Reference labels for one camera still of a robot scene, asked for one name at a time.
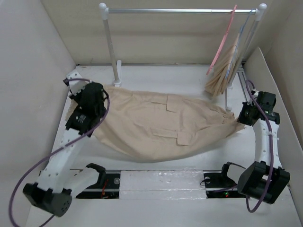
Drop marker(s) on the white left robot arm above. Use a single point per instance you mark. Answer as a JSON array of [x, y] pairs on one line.
[[55, 188]]

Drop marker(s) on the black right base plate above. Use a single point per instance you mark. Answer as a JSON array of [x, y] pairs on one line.
[[222, 184]]

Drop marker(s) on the beige trousers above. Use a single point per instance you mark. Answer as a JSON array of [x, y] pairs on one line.
[[223, 69], [154, 127]]

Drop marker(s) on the blue wire hanger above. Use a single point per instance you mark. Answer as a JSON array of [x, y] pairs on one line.
[[242, 28]]

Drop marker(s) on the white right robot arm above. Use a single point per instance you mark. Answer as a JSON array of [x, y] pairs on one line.
[[265, 178]]

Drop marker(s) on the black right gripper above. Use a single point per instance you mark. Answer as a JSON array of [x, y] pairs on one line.
[[241, 118]]

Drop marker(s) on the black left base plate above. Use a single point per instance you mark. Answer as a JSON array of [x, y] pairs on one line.
[[109, 189]]

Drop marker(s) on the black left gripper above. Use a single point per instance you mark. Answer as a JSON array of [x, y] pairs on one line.
[[76, 97]]

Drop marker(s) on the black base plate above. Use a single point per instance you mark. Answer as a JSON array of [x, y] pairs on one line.
[[222, 184], [109, 189]]

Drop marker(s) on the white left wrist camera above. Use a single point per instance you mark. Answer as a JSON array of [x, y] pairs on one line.
[[75, 82]]

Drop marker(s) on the beige trousers on hanger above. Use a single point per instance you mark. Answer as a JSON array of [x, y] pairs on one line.
[[223, 69]]

